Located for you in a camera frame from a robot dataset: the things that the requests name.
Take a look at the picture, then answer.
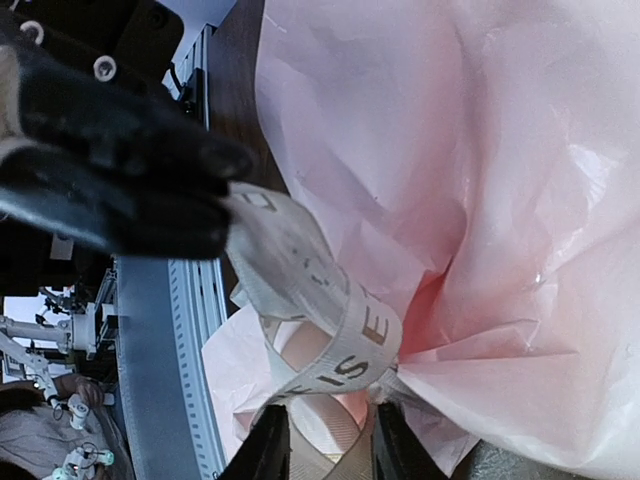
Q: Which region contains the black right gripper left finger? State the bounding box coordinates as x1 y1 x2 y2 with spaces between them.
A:
219 405 291 480

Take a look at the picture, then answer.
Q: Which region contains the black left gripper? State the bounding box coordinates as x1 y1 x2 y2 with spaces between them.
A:
1 0 253 259

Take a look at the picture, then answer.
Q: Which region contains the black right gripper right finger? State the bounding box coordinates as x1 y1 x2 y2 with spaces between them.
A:
372 403 448 480

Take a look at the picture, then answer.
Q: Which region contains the beige printed ribbon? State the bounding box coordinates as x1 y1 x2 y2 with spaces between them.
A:
226 183 402 479

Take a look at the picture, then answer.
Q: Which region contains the pink wrapping paper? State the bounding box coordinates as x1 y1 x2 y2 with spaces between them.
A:
203 1 639 479

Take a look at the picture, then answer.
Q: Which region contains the person in background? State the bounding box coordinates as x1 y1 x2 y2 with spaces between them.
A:
1 374 135 479

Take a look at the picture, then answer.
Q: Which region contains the aluminium front rail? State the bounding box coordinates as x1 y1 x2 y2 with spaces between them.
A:
116 256 227 479

